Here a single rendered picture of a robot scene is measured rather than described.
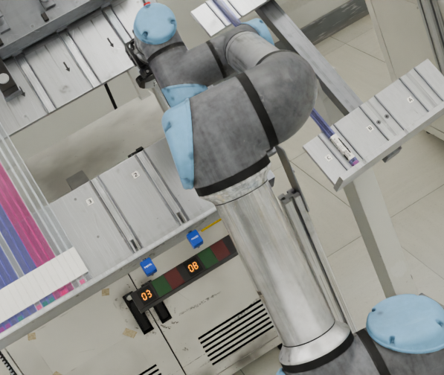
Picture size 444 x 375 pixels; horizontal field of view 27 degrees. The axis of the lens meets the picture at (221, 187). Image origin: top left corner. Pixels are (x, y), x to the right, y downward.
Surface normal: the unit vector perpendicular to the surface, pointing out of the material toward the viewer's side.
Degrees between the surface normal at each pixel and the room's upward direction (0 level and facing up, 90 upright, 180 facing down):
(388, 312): 8
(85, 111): 90
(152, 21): 54
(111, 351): 90
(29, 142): 90
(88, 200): 43
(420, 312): 7
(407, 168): 0
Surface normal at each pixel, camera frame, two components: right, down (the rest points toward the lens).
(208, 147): 0.05, 0.27
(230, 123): 0.05, 0.04
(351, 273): -0.37, -0.78
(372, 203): 0.49, 0.29
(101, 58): -0.01, -0.32
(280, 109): 0.37, 0.14
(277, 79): 0.19, -0.52
